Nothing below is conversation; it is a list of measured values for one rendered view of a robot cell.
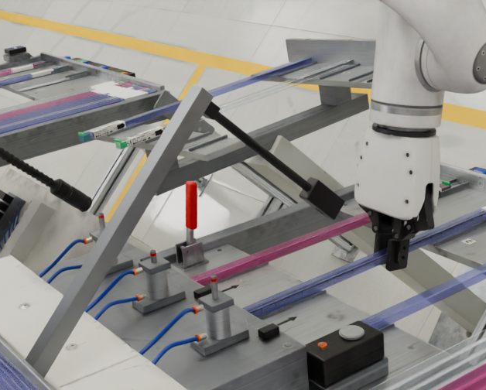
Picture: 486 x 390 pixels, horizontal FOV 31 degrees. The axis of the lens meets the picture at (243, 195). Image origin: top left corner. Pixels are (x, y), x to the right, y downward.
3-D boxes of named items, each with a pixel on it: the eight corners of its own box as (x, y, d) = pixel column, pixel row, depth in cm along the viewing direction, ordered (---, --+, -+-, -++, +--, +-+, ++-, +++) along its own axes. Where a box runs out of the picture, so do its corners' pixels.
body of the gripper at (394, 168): (352, 114, 107) (343, 203, 110) (414, 129, 99) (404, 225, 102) (396, 111, 111) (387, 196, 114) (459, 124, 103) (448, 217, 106)
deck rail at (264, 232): (418, 198, 142) (418, 161, 140) (427, 201, 140) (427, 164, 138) (-9, 360, 104) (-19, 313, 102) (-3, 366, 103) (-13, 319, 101)
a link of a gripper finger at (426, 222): (410, 160, 104) (384, 186, 108) (442, 215, 101) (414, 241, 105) (417, 159, 105) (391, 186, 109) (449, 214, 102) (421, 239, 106)
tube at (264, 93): (121, 149, 132) (119, 142, 132) (116, 148, 133) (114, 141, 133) (354, 65, 161) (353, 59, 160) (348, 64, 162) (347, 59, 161)
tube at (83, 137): (83, 142, 140) (82, 133, 140) (80, 141, 141) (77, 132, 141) (312, 63, 169) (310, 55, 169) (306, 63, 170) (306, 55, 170)
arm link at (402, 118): (353, 97, 106) (351, 121, 107) (407, 109, 99) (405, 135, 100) (403, 94, 111) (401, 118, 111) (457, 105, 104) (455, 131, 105)
